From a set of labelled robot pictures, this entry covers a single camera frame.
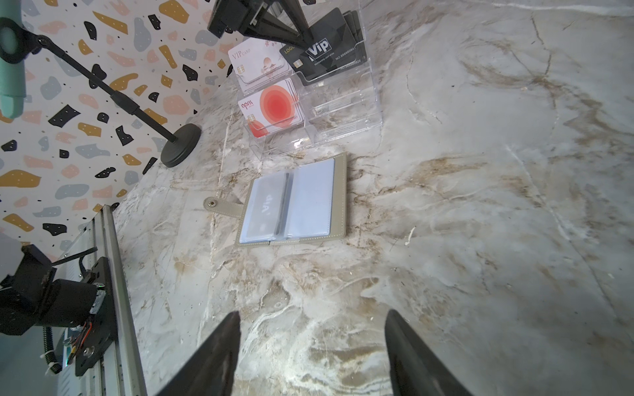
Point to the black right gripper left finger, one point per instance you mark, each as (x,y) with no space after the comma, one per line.
(210,370)

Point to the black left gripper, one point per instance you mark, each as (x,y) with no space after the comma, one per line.
(249,19)

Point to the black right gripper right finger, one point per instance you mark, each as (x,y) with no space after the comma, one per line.
(414,368)

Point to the white floral credit card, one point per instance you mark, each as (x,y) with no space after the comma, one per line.
(257,62)

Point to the black VIP credit card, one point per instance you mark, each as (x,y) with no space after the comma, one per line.
(340,46)

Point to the red circle credit card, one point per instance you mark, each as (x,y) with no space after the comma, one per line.
(273,109)

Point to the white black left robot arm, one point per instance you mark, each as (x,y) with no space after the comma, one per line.
(93,93)

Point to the clear acrylic card box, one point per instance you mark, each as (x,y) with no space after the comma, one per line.
(335,108)

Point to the black microphone stand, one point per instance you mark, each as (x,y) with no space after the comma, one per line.
(180,144)

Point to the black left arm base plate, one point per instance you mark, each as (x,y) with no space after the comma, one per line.
(101,330)

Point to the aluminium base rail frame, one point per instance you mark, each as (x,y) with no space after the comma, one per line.
(104,359)

